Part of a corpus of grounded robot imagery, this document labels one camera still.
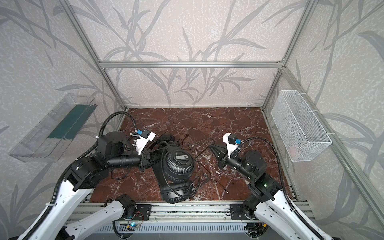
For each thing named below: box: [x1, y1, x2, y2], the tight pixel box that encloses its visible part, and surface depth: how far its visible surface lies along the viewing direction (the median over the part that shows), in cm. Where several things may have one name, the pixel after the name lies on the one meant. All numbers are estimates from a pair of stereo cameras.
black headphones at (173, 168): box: [151, 145, 195, 204], surface depth 42 cm
